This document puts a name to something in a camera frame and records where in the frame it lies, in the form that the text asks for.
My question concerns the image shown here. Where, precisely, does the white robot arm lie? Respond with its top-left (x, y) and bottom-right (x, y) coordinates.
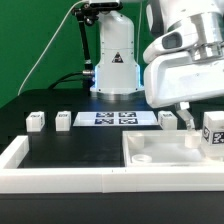
top-left (90, 0), bottom-right (224, 130)

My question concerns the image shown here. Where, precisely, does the white sheet with tags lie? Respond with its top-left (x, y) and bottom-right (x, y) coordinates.
top-left (73, 111), bottom-right (158, 126)

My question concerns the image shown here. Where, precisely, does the white square table top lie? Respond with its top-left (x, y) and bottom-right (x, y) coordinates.
top-left (122, 130), bottom-right (224, 174)

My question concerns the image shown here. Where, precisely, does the black cable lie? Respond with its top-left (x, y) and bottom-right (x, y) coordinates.
top-left (48, 72), bottom-right (85, 90)

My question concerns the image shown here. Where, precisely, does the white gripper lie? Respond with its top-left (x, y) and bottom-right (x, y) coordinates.
top-left (143, 21), bottom-right (224, 131)

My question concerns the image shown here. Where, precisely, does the white U-shaped fence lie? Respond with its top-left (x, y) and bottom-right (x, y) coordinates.
top-left (0, 135), bottom-right (224, 194)

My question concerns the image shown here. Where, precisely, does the white cable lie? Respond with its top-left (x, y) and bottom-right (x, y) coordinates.
top-left (17, 0), bottom-right (88, 97)

